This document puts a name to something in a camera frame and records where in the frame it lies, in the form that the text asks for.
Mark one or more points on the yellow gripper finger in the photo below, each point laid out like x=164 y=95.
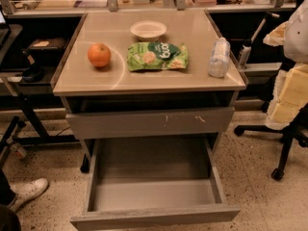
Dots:
x=290 y=95
x=277 y=36

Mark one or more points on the clear plastic water bottle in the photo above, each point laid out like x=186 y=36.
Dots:
x=219 y=61

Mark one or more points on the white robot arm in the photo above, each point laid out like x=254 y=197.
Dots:
x=296 y=36

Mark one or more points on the closed top drawer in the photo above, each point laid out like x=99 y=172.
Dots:
x=149 y=123

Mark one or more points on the grey drawer cabinet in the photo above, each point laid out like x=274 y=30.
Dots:
x=85 y=88

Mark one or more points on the open middle drawer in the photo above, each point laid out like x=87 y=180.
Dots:
x=153 y=181

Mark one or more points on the black office chair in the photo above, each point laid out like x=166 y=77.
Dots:
x=290 y=133

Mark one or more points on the white bowl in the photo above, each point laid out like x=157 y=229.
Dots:
x=148 y=30

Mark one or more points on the green snack bag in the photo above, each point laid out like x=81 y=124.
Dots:
x=157 y=56

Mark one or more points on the orange apple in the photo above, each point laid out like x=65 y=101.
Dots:
x=99 y=55

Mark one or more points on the black box with label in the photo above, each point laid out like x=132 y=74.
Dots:
x=47 y=49

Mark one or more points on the black desk stand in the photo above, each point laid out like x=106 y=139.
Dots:
x=10 y=141

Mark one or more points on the white sneaker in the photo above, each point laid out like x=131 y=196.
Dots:
x=27 y=193

